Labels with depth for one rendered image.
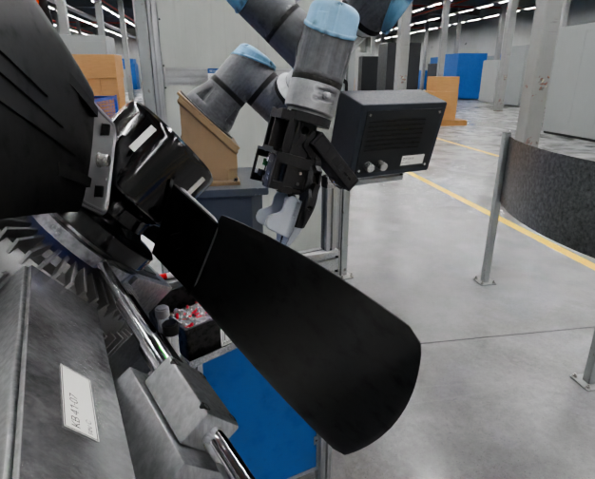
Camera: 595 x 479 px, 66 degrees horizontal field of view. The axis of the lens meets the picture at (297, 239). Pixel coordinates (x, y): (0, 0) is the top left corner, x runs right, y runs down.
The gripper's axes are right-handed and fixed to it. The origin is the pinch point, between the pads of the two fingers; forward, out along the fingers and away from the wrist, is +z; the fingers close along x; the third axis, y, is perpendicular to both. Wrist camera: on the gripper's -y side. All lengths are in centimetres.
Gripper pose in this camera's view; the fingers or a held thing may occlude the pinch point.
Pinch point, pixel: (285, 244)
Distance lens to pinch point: 72.8
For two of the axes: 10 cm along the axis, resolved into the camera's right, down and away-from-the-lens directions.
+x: 4.6, 2.9, -8.4
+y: -8.5, -1.3, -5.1
